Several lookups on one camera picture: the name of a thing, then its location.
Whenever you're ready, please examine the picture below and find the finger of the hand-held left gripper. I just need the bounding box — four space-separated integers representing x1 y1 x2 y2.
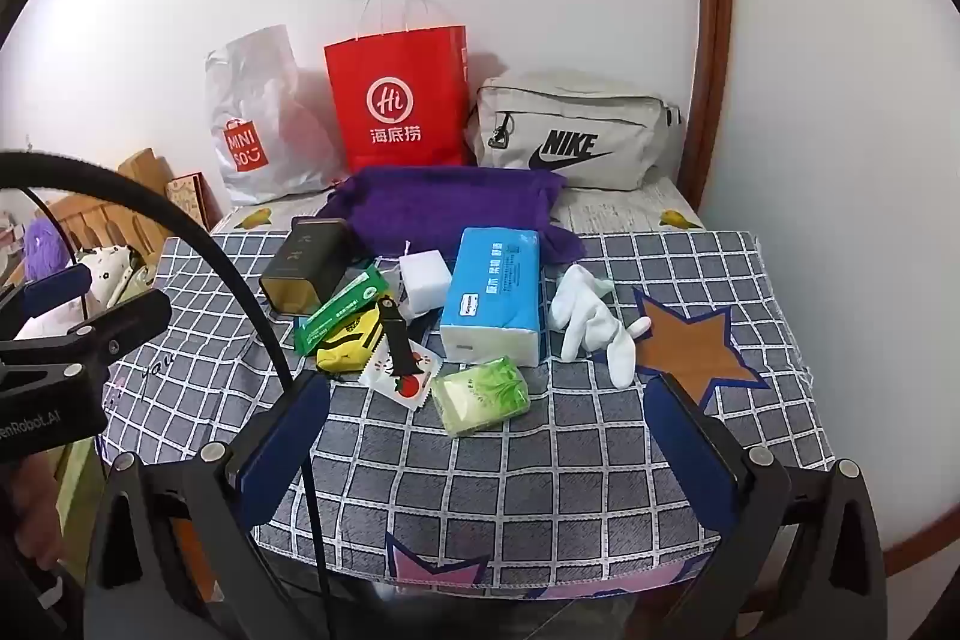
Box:
0 291 173 380
0 263 92 330

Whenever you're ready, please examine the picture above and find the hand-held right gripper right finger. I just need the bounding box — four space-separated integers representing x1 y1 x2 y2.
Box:
643 372 890 640

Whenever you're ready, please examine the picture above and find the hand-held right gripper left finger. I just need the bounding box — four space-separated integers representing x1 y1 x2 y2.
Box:
82 372 332 640

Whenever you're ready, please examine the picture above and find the yellow striped pouch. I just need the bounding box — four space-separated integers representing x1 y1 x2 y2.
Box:
315 299 385 378

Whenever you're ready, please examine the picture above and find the white tomato print sachet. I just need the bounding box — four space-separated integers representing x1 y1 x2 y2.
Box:
358 340 440 410

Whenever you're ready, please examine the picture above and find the green paper packet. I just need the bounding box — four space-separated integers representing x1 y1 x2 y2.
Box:
294 269 391 356

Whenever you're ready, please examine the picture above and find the black strap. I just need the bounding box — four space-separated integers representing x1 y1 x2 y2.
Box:
375 297 421 380

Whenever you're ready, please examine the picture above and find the white cotton glove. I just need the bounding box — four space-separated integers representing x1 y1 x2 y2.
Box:
547 263 652 386

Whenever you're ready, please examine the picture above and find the white sponge block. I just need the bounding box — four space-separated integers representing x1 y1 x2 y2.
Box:
397 250 452 320

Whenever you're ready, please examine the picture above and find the purple fleece cloth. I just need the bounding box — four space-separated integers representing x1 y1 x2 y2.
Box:
315 166 586 266

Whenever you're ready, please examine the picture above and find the person's left hand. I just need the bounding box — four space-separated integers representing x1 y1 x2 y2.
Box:
0 458 67 573

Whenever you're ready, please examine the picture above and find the white spotted plush toy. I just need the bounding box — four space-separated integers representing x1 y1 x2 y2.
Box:
79 242 151 311

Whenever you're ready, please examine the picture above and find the purple plush toy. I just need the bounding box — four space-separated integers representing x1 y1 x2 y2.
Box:
21 216 72 277

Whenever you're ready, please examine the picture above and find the patterned cardboard box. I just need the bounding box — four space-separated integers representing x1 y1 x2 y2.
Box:
165 173 224 232

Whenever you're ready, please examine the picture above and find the wooden headboard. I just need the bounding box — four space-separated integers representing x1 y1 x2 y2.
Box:
45 147 226 266

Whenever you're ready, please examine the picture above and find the grey checked blanket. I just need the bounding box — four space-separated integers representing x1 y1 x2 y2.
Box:
101 227 837 592

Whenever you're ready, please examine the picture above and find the dark green tin box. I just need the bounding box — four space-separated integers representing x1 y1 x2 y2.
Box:
259 216 353 319

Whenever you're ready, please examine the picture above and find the mango print bed sheet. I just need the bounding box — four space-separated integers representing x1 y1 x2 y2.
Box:
210 175 706 236

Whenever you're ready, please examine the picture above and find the blue tissue pack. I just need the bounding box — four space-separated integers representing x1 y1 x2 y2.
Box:
439 227 552 367

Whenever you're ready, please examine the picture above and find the white plastic shopping bag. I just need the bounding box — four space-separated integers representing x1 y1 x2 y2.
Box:
204 23 353 206

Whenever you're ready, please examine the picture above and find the grey waist bag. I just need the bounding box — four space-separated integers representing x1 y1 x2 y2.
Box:
465 71 685 191

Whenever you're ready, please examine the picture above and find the red paper shopping bag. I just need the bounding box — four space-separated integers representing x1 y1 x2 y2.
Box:
324 0 470 175

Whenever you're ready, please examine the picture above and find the black cable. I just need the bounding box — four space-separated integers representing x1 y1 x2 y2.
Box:
0 151 335 640

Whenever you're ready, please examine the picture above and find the brown wooden door frame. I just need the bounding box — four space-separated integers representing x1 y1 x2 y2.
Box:
690 0 734 210

